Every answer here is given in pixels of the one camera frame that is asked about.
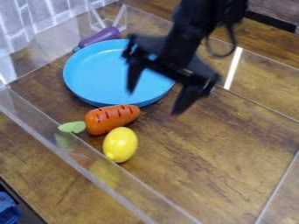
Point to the orange toy carrot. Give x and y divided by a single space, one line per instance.
101 120

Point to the blue round tray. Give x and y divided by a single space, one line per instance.
95 76

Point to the purple toy eggplant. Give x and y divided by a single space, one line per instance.
106 34

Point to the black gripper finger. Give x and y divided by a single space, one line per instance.
135 69
190 94

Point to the yellow toy lemon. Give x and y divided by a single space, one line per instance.
121 144

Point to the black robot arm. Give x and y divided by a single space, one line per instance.
225 12

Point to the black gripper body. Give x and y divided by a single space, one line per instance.
172 54

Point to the clear acrylic enclosure wall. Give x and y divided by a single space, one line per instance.
220 165

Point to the blue object at corner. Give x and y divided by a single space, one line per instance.
10 211

